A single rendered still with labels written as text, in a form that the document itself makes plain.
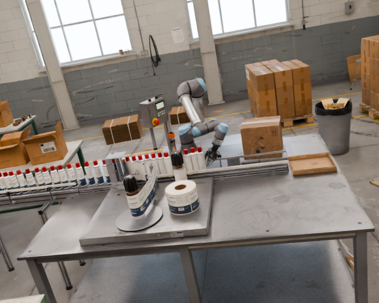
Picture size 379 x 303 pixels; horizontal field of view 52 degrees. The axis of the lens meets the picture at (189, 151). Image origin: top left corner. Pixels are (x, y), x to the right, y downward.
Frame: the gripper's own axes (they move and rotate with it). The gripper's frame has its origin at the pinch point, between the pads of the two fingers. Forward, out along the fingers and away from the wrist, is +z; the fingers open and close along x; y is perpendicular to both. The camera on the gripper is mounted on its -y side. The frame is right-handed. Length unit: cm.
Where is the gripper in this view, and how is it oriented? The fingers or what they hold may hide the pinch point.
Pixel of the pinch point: (207, 165)
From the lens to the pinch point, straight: 295.8
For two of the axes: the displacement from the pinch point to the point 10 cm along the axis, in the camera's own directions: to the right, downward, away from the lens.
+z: -3.3, 8.6, 3.9
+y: -1.1, 3.8, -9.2
